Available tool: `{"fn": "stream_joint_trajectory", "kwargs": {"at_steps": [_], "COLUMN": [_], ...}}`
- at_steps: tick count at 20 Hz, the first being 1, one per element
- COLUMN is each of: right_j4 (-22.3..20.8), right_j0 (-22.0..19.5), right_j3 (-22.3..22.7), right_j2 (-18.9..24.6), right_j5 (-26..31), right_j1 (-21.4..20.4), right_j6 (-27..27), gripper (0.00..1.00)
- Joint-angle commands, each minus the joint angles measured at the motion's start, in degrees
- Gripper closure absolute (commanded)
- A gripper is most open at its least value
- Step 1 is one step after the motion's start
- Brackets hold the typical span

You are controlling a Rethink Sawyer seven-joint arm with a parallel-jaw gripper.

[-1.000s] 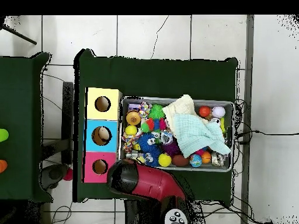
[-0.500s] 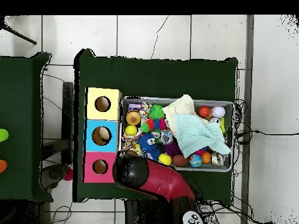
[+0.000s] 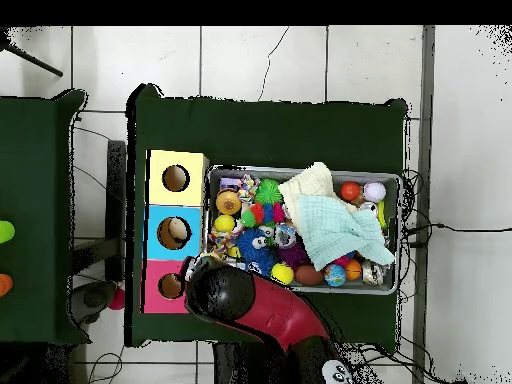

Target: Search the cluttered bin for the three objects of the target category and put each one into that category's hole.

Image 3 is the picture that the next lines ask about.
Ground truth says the wooden box with three holes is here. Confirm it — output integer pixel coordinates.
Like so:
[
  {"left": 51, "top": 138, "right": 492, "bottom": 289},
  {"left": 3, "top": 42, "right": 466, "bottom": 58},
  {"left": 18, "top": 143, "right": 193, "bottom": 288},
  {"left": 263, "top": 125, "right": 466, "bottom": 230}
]
[{"left": 142, "top": 149, "right": 210, "bottom": 315}]

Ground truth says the clear mesh bin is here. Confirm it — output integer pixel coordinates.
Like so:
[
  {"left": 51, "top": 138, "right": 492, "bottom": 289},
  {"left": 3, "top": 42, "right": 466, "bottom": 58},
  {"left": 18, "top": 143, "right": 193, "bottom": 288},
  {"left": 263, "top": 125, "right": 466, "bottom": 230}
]
[{"left": 201, "top": 164, "right": 402, "bottom": 296}]

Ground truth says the green spiky ball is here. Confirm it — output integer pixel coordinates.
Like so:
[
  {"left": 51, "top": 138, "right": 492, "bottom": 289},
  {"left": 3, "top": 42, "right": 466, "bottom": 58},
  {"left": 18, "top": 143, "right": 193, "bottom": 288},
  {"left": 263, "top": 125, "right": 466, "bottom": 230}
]
[{"left": 253, "top": 178, "right": 284, "bottom": 206}]

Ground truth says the toy hamburger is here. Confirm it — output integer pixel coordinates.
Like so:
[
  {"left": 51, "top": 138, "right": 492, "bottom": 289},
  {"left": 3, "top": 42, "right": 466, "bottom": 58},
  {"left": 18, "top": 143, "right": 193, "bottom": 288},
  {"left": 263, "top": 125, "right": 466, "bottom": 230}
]
[{"left": 215, "top": 187, "right": 243, "bottom": 216}]

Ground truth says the blue spiky monster toy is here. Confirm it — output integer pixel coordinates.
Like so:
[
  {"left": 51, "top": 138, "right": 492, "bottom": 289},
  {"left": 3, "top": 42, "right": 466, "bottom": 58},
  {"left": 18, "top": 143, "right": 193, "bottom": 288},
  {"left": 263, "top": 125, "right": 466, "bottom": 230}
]
[{"left": 234, "top": 226, "right": 273, "bottom": 261}]

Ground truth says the yellow tennis ball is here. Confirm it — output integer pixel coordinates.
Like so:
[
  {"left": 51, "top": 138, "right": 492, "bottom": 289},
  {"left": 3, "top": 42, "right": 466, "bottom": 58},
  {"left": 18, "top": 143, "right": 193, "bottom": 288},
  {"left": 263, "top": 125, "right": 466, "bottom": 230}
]
[{"left": 213, "top": 214, "right": 236, "bottom": 233}]

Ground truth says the cream waffle cloth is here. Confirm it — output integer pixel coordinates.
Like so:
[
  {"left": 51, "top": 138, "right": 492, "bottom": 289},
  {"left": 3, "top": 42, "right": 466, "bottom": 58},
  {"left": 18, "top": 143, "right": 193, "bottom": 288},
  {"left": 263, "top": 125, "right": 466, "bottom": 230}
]
[{"left": 278, "top": 161, "right": 359, "bottom": 225}]

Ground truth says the yellow smiley ball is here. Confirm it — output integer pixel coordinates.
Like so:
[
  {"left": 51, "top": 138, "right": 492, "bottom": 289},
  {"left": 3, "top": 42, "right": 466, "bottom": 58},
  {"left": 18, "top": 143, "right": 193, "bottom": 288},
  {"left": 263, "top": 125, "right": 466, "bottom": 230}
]
[{"left": 270, "top": 262, "right": 295, "bottom": 287}]

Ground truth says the mint green cloth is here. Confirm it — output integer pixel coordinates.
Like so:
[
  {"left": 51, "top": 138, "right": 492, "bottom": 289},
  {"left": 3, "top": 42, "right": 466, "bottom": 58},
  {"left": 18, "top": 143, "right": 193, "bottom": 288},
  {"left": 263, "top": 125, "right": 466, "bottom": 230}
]
[{"left": 296, "top": 194, "right": 396, "bottom": 272}]

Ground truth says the dark green table cloth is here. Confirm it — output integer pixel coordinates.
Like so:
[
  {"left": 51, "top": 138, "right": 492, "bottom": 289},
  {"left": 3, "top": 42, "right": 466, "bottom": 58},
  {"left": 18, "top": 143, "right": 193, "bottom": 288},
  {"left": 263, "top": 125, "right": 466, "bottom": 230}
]
[
  {"left": 0, "top": 89, "right": 91, "bottom": 346},
  {"left": 124, "top": 83, "right": 409, "bottom": 353}
]

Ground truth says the orange ball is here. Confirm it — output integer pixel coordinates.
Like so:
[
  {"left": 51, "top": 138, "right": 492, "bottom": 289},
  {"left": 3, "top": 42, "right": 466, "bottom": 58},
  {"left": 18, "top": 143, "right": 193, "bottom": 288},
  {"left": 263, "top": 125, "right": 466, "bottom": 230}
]
[{"left": 340, "top": 180, "right": 362, "bottom": 202}]

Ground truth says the globe print ball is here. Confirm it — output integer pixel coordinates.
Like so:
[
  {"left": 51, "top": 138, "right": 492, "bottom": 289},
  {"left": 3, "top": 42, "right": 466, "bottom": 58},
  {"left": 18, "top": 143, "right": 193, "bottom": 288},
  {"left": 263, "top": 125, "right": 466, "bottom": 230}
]
[{"left": 323, "top": 263, "right": 348, "bottom": 288}]

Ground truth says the white baseball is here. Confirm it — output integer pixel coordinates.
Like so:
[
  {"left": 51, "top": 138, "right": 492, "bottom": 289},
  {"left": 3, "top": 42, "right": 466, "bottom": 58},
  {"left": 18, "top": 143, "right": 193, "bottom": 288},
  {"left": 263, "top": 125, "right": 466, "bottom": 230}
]
[{"left": 362, "top": 181, "right": 388, "bottom": 204}]

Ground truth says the lime green toy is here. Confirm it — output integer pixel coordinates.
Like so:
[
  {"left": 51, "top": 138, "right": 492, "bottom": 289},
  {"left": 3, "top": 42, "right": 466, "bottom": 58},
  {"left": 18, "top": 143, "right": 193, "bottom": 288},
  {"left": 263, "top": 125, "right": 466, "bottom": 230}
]
[{"left": 0, "top": 220, "right": 16, "bottom": 245}]

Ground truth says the black tripod leg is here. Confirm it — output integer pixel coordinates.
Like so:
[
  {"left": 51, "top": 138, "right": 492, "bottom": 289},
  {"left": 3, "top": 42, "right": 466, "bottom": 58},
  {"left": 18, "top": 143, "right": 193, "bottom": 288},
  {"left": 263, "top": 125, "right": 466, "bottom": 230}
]
[{"left": 0, "top": 37, "right": 64, "bottom": 78}]

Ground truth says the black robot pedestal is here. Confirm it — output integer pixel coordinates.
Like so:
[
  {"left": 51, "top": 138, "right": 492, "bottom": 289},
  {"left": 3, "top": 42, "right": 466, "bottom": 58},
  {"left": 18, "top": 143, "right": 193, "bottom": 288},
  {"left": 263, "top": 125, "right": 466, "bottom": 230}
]
[{"left": 213, "top": 341, "right": 293, "bottom": 384}]

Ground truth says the black power cable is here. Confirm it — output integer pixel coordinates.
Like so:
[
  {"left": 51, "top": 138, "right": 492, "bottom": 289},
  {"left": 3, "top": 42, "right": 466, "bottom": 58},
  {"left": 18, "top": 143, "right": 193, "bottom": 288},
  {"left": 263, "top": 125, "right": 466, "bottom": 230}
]
[{"left": 403, "top": 222, "right": 512, "bottom": 249}]

